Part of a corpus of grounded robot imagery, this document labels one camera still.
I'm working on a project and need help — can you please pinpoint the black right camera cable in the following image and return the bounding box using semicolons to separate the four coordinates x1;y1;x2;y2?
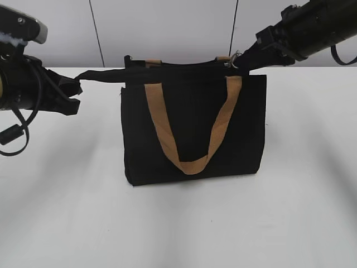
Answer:
331;43;357;66

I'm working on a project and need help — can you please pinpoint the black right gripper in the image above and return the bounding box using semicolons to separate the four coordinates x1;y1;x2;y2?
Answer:
234;0;356;73

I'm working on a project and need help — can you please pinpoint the tan front bag handle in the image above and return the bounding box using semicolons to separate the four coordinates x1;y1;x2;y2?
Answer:
144;76;243;175

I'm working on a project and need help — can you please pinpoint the black canvas tote bag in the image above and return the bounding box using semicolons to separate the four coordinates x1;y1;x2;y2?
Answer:
78;56;267;186

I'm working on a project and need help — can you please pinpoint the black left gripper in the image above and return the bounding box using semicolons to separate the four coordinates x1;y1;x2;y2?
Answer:
1;55;83;116

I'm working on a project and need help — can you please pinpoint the silver zipper pull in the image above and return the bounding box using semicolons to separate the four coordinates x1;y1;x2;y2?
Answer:
224;50;242;69

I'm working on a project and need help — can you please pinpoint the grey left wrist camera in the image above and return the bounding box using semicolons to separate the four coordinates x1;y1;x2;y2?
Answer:
1;5;48;44

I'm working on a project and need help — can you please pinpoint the black camera cable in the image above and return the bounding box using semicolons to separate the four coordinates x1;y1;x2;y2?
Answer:
331;43;357;66
0;58;44;157

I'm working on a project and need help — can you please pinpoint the black left camera cable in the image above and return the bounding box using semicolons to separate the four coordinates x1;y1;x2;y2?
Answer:
0;58;44;157

